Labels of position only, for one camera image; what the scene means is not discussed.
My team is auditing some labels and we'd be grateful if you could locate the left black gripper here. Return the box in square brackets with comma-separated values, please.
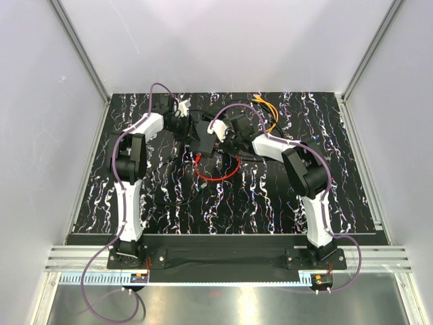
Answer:
[166, 114, 200, 144]

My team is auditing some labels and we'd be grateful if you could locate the black network switch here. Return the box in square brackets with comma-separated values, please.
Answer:
[189, 121, 217, 158]

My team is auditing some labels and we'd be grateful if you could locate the red ethernet cable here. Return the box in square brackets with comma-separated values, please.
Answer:
[193, 153, 242, 181]

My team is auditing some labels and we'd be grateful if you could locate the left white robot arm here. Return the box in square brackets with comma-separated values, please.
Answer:
[107, 95, 198, 268]

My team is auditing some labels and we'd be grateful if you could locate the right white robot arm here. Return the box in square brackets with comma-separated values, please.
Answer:
[207, 116, 337, 269]

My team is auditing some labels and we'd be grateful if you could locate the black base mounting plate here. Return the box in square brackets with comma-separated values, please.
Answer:
[108, 234, 347, 271]

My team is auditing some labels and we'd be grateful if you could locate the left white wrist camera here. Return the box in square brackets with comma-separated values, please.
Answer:
[175, 100, 191, 118]

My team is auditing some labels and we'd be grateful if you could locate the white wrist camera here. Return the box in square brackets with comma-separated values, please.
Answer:
[175, 100, 191, 118]
[207, 120, 228, 142]

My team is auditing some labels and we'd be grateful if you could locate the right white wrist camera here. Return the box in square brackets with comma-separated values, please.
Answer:
[207, 120, 228, 142]

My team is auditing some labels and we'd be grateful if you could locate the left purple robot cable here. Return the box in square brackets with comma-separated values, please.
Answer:
[79, 82, 183, 323]

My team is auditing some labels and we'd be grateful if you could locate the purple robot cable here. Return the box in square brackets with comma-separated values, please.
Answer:
[206, 103, 363, 293]
[79, 82, 183, 323]

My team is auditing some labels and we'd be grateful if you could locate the yellow ethernet cable upper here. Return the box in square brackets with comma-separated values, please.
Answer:
[251, 94, 279, 135]

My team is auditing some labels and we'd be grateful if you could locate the thin black power cable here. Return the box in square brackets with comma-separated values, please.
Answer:
[145, 148, 193, 207]

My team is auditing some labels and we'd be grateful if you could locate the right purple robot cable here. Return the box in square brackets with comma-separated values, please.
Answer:
[206, 103, 363, 293]

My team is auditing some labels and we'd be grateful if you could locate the aluminium frame rail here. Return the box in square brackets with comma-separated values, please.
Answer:
[45, 246, 411, 273]

